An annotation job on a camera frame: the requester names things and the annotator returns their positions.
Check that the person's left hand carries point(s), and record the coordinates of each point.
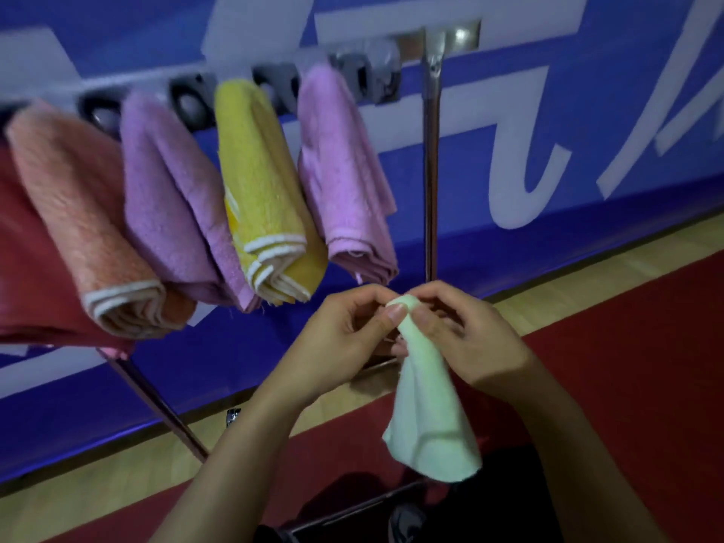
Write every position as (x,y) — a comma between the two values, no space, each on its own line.
(334,344)

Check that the person's right hand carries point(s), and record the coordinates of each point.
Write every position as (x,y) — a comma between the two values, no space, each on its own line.
(475,339)

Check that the pale green towel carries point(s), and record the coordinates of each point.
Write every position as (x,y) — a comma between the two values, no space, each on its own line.
(430,412)

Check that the purple towel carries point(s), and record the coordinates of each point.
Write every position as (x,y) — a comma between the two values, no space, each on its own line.
(345,180)
(175,209)

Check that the yellow white cloth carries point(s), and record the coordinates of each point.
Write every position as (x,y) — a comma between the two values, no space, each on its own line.
(266,192)

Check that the metal drying rack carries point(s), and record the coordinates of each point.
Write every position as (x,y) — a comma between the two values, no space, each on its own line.
(431,163)

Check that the orange patterned towel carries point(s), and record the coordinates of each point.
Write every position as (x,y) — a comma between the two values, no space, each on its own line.
(85,220)

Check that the pink towel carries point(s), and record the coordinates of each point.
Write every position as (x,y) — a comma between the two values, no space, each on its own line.
(28,288)

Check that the person's left forearm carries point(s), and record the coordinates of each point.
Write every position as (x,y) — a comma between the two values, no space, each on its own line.
(226,475)

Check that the person's right forearm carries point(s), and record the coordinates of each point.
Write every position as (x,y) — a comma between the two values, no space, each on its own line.
(582,463)

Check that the person's black trousers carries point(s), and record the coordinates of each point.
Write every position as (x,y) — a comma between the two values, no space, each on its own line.
(492,503)

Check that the person's right grey shoe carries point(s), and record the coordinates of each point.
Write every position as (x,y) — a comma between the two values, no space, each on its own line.
(404,523)

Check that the blue banner with white print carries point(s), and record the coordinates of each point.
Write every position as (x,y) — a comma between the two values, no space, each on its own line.
(565,135)

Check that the grey plastic clip rail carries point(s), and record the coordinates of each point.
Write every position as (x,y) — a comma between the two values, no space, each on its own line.
(367,73)

